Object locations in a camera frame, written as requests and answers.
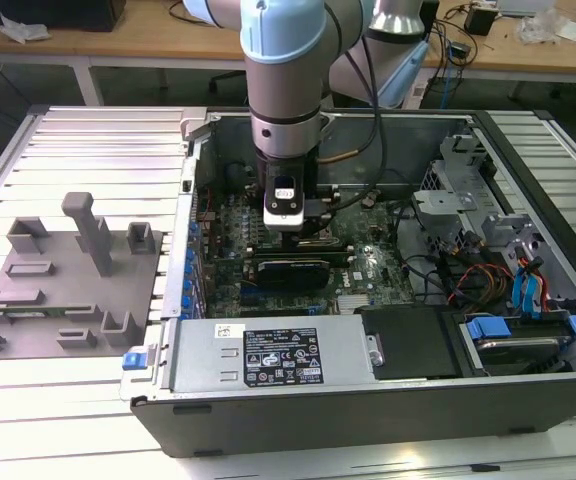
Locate black cable bundle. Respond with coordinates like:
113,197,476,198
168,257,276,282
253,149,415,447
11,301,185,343
392,197,472,307

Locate black RAM slot bank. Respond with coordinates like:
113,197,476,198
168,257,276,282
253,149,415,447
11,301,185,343
245,242,357,267

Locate silver finned heatsink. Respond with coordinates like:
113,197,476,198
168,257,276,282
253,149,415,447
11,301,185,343
336,294,370,317

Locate small black box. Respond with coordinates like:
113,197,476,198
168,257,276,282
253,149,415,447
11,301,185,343
462,4,498,37

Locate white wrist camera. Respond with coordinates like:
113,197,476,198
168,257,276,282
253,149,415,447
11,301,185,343
261,172,306,233

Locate black plastic shroud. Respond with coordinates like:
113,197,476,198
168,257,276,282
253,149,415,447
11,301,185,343
355,304,464,382

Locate green RAM stick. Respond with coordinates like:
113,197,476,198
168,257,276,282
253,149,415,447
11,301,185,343
0,304,94,318

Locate wooden desk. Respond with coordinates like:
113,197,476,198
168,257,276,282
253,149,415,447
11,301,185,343
0,0,576,106

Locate clear plastic bags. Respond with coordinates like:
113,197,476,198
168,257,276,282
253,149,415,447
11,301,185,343
513,5,576,47

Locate grey power supply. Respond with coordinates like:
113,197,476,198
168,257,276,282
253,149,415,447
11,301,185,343
167,315,377,394

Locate crumpled white plastic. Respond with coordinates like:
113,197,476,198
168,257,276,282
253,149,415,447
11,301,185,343
0,12,52,44

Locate flat black device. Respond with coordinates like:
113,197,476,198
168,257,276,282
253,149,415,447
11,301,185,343
0,0,128,32

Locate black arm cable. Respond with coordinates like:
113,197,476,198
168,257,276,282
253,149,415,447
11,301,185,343
317,29,389,214

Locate silver drive cage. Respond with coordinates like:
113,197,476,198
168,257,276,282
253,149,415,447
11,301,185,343
410,130,499,261

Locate grey parts rack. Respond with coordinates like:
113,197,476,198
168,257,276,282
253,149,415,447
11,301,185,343
0,191,165,362

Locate open black PC case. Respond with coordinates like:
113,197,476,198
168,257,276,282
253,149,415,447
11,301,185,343
117,107,576,459

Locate black graphics card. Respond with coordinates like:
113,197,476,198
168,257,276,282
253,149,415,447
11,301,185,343
253,257,333,292

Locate red and yellow wires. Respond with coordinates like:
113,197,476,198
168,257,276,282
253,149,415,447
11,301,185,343
450,263,513,305

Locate blue flat cable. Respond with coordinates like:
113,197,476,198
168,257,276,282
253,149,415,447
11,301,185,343
510,255,545,317

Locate green motherboard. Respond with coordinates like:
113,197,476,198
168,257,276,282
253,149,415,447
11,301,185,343
195,187,417,319

